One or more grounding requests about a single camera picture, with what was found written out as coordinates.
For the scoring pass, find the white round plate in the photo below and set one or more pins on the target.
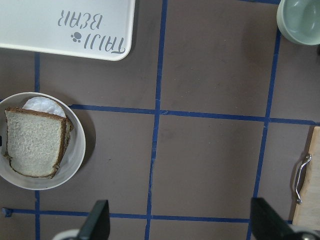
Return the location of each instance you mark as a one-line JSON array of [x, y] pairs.
[[71, 160]]

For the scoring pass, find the wooden cutting board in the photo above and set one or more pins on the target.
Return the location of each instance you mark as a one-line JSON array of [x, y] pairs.
[[307, 186]]

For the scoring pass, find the bread slice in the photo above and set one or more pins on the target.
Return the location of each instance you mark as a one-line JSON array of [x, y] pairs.
[[36, 141], [68, 132]]

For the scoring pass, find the bread slice on plate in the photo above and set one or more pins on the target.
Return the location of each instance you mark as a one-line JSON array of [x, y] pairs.
[[68, 132]]

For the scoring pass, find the light green bowl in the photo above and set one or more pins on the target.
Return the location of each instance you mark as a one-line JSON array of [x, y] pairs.
[[299, 21]]

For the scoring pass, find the fake fried egg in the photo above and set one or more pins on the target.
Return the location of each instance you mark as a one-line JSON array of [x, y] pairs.
[[45, 105]]

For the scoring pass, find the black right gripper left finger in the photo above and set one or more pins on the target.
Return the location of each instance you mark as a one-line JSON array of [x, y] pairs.
[[97, 224]]

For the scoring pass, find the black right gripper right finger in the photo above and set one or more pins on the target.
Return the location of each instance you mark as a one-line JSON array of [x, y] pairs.
[[266, 224]]

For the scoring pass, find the cream bear serving tray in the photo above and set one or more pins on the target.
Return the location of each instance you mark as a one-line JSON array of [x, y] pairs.
[[95, 29]]

